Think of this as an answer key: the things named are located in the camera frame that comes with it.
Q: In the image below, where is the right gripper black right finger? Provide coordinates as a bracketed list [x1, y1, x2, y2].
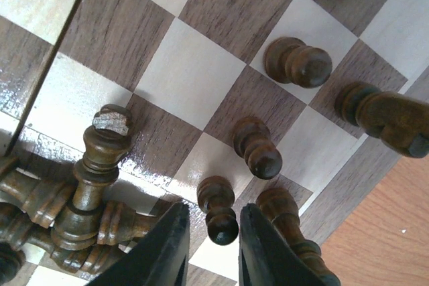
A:
[239, 204, 332, 285]

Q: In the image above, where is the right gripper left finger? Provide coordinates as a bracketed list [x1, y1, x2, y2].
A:
[89, 202, 190, 285]

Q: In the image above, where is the dark pawn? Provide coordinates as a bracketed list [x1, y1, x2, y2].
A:
[197, 175, 239, 246]

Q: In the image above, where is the dark bishop chess piece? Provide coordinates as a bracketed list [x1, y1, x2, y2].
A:
[256, 188, 341, 285]

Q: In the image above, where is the wooden folding chess board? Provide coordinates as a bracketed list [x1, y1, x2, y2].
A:
[1, 0, 428, 285]

